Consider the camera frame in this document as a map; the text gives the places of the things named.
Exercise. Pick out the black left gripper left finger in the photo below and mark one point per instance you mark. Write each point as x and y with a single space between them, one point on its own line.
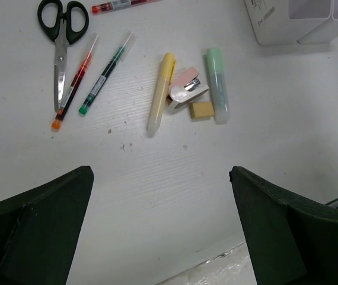
39 229

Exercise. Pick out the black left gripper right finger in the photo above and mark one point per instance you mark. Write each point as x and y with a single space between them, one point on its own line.
291 239

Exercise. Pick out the yellow highlighter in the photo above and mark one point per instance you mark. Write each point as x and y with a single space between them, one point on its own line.
161 90

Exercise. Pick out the orange pen refill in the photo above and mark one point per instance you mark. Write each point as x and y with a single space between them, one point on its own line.
72 90

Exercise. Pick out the yellow eraser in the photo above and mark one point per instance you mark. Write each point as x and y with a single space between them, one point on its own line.
201 110

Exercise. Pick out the green highlighter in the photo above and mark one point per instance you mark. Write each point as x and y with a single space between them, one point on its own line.
216 75

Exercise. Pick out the pink white mini stapler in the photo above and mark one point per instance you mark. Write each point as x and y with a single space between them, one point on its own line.
184 90

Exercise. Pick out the green pen refill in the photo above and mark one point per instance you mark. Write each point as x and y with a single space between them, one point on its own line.
120 55

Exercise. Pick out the white compartment organizer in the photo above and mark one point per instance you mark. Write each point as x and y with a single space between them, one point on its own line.
288 22

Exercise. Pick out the red pen refill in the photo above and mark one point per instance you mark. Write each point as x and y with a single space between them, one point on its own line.
117 5

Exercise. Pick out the black handled scissors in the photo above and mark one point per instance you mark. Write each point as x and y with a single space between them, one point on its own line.
62 35

